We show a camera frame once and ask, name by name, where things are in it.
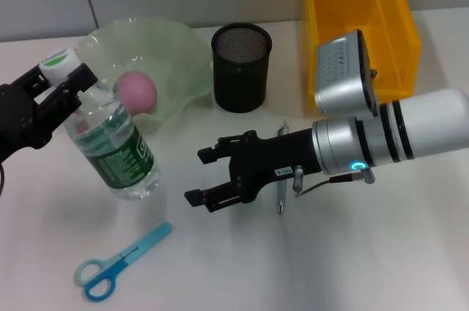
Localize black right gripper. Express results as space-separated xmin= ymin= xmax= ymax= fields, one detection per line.
xmin=183 ymin=127 xmax=323 ymax=214

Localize black mesh pen holder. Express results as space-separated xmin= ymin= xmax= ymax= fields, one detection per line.
xmin=210 ymin=23 xmax=274 ymax=114

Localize blue scissors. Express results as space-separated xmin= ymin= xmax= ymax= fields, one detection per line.
xmin=74 ymin=221 xmax=173 ymax=301

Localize grey right gripper cable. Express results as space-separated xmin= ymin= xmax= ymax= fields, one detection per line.
xmin=291 ymin=164 xmax=377 ymax=197

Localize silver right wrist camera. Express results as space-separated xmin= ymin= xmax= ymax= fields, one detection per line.
xmin=314 ymin=29 xmax=380 ymax=121

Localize pink peach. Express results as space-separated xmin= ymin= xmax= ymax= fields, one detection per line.
xmin=115 ymin=71 xmax=158 ymax=114

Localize green label water bottle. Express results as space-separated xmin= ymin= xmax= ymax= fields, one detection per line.
xmin=38 ymin=46 xmax=162 ymax=201

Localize pale green glass fruit plate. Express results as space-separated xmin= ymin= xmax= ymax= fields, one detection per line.
xmin=75 ymin=16 xmax=214 ymax=121

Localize yellow plastic storage bin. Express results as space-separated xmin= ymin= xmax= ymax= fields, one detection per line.
xmin=302 ymin=0 xmax=422 ymax=110

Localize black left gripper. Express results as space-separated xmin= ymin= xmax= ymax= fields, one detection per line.
xmin=0 ymin=62 xmax=100 ymax=164

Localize silver ballpoint pen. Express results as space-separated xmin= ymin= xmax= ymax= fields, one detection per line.
xmin=274 ymin=121 xmax=291 ymax=216

